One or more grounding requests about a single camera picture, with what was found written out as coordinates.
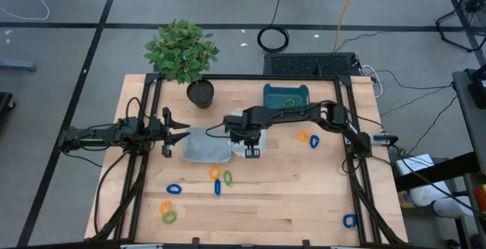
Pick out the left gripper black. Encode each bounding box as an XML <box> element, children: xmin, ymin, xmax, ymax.
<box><xmin>148</xmin><ymin>106</ymin><xmax>192</xmax><ymax>159</ymax></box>

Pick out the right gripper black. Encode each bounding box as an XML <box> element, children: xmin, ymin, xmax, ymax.
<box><xmin>222</xmin><ymin>114</ymin><xmax>267</xmax><ymax>159</ymax></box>

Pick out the white plastic bin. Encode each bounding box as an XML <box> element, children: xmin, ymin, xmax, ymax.
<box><xmin>230</xmin><ymin>107</ymin><xmax>267</xmax><ymax>158</ymax></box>

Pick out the grey plastic bin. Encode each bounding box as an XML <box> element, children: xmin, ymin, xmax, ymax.
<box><xmin>181</xmin><ymin>127</ymin><xmax>233</xmax><ymax>164</ymax></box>

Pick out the teal plastic bin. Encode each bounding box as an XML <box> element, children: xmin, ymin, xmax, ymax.
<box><xmin>262</xmin><ymin>83</ymin><xmax>311</xmax><ymax>110</ymax></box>

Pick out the green potted plant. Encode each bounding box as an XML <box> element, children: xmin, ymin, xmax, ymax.
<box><xmin>143</xmin><ymin>18</ymin><xmax>220</xmax><ymax>110</ymax></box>

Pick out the black perforated computer case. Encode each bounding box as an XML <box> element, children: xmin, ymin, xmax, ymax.
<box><xmin>263</xmin><ymin>52</ymin><xmax>361</xmax><ymax>77</ymax></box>

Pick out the white paper sheet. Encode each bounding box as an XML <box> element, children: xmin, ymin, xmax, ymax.
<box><xmin>394</xmin><ymin>153</ymin><xmax>436</xmax><ymax>176</ymax></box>

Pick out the grey furniture foot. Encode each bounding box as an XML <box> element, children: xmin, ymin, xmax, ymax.
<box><xmin>0</xmin><ymin>59</ymin><xmax>37</xmax><ymax>73</ymax></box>

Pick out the black chair part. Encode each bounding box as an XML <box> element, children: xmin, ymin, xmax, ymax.
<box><xmin>0</xmin><ymin>92</ymin><xmax>16</xmax><ymax>121</ymax></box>

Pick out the white paper towel roll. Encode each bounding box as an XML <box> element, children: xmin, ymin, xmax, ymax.
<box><xmin>412</xmin><ymin>182</ymin><xmax>451</xmax><ymax>207</ymax></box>

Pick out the black metal shelf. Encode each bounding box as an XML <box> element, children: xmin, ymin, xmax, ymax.
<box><xmin>393</xmin><ymin>150</ymin><xmax>486</xmax><ymax>249</ymax></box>

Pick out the black side table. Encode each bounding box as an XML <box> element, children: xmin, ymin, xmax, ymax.
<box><xmin>451</xmin><ymin>68</ymin><xmax>486</xmax><ymax>174</ymax></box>

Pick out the red and yellow package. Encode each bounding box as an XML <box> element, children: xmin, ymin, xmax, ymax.
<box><xmin>474</xmin><ymin>183</ymin><xmax>486</xmax><ymax>214</ymax></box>

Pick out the black device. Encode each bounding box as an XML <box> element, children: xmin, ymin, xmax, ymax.
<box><xmin>467</xmin><ymin>65</ymin><xmax>486</xmax><ymax>109</ymax></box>

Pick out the black floor fan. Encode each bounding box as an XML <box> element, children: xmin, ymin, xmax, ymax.
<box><xmin>434</xmin><ymin>0</ymin><xmax>486</xmax><ymax>52</ymax></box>

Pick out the black aluminium table frame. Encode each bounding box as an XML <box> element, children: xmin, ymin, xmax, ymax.
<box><xmin>90</xmin><ymin>72</ymin><xmax>409</xmax><ymax>244</ymax></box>

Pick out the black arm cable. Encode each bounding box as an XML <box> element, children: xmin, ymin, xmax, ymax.
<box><xmin>93</xmin><ymin>150</ymin><xmax>128</xmax><ymax>237</ymax></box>

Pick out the coiled black cable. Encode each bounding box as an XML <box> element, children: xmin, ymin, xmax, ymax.
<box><xmin>256</xmin><ymin>25</ymin><xmax>290</xmax><ymax>54</ymax></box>

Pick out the white cable loop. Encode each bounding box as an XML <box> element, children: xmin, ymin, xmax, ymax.
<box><xmin>360</xmin><ymin>65</ymin><xmax>384</xmax><ymax>99</ymax></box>

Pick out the yellow cable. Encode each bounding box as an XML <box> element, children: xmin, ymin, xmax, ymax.
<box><xmin>333</xmin><ymin>0</ymin><xmax>360</xmax><ymax>52</ymax></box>

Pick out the long black power cable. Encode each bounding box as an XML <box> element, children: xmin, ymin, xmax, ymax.
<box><xmin>364</xmin><ymin>68</ymin><xmax>456</xmax><ymax>90</ymax></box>

